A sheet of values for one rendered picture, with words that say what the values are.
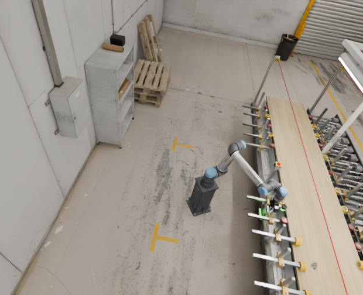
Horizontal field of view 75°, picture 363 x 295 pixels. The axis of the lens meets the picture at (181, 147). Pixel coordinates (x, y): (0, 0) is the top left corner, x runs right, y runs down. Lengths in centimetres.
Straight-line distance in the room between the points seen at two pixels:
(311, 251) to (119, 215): 245
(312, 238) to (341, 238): 36
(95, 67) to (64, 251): 244
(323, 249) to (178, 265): 170
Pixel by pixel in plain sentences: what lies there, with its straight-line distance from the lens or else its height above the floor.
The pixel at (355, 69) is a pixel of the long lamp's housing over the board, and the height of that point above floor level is 237.
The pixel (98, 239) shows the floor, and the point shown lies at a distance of 353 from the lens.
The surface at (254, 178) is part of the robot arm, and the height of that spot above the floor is 137.
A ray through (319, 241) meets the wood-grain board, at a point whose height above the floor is 90.
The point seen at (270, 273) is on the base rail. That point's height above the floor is 70.
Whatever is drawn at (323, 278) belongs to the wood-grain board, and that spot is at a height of 90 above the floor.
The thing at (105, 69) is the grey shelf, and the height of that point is 152.
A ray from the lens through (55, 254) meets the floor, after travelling 358.
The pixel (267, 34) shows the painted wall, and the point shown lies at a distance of 993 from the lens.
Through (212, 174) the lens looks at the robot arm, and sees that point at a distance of 310.
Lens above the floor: 322
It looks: 45 degrees down
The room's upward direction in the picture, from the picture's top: 12 degrees clockwise
